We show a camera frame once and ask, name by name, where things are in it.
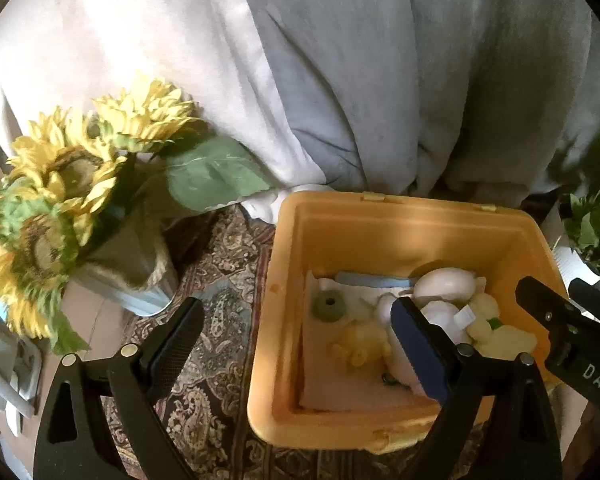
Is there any yellow duck plush toy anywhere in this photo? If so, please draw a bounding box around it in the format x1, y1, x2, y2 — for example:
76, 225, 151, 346
465, 292, 538, 361

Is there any grey plush animal toy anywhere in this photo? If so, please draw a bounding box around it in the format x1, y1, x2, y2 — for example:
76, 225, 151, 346
375, 294, 457, 404

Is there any white round antler night light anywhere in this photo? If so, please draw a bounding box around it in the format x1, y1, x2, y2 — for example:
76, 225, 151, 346
412, 268, 477, 308

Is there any small yellow round-body toy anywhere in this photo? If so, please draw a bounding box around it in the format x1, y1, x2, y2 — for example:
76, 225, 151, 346
329, 320, 392, 367

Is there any green foam ring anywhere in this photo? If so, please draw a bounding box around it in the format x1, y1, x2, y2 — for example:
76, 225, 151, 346
312, 289, 346, 323

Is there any white ribbed plant pot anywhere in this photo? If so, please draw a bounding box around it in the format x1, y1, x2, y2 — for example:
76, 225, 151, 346
549, 244, 600, 311

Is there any white desktop device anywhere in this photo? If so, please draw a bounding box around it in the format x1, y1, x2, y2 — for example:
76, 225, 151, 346
0, 317, 42, 437

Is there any pale blue metal bucket vase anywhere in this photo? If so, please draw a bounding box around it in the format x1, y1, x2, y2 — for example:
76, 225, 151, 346
72, 206, 178, 318

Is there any white paper liner in crate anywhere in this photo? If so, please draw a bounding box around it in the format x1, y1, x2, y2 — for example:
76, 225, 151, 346
299, 273, 427, 412

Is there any sunflower bouquet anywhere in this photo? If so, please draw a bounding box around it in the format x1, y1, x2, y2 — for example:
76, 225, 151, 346
0, 79, 272, 354

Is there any blue flat object in crate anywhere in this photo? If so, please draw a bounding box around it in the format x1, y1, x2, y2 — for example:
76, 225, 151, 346
335, 271, 415, 289

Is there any grey curtain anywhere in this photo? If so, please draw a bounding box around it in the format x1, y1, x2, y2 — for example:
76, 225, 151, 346
247, 0, 600, 207

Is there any white sheer curtain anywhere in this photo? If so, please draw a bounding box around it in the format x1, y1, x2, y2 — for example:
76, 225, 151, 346
0, 0, 326, 223

